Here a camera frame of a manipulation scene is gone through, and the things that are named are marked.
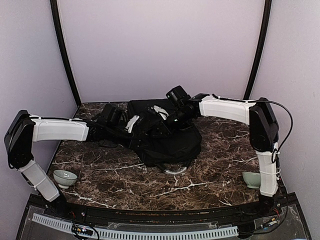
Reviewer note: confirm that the pale green bowl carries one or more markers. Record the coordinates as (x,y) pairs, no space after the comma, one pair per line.
(252,179)
(64,179)

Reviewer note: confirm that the left pale green bowl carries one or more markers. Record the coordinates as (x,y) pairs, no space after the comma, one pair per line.
(64,179)

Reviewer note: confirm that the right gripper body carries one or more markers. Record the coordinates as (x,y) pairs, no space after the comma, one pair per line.
(170,129)

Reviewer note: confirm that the right black frame post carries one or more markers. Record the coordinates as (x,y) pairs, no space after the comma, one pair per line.
(259,49)

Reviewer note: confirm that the black frame post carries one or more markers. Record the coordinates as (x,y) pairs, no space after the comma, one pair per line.
(63,51)
(259,49)

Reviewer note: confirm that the left black frame post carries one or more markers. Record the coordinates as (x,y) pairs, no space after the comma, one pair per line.
(63,51)

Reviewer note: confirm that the white slotted cable duct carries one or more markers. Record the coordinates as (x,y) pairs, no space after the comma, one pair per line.
(126,231)

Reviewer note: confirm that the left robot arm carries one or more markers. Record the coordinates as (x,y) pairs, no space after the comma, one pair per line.
(28,133)

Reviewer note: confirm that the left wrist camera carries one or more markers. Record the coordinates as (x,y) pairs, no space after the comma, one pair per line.
(113,116)

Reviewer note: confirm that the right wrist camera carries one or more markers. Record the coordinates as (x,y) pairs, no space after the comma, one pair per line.
(176,96)

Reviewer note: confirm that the black student bag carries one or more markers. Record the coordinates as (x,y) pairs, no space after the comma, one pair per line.
(152,130)

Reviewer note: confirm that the right pale green bowl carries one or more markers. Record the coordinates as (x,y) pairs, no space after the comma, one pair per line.
(252,179)

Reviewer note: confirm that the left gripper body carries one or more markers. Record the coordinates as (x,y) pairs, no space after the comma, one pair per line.
(112,135)

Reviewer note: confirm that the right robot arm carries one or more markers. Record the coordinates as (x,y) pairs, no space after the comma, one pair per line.
(257,114)

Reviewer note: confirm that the black front rail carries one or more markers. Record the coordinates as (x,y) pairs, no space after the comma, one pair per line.
(285,207)

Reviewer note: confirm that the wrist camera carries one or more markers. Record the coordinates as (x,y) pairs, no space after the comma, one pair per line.
(113,116)
(176,96)

